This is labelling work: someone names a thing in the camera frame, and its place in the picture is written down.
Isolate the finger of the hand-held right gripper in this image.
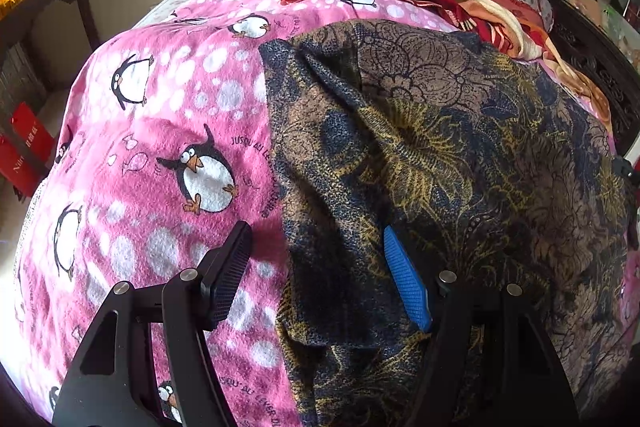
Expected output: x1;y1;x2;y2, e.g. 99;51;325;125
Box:
612;154;640;182

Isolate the dark floral patterned garment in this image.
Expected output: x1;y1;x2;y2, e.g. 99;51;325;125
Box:
259;19;633;427

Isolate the red box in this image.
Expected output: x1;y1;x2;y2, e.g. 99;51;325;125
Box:
11;102;56;158
0;134;49;198

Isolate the pink penguin print blanket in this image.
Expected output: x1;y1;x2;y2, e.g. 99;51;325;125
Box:
12;0;640;427

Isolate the pile of colourful packets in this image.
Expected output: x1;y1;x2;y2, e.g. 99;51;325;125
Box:
570;0;640;60

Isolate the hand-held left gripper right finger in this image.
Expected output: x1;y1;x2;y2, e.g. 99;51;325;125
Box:
382;225;581;427

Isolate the dark wooden cabinet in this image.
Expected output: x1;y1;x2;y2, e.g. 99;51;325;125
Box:
0;0;101;108

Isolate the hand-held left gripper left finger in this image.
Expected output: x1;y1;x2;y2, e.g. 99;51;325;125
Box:
52;221;254;427

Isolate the dark carved wooden headboard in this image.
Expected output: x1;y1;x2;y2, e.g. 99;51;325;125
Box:
542;0;640;144

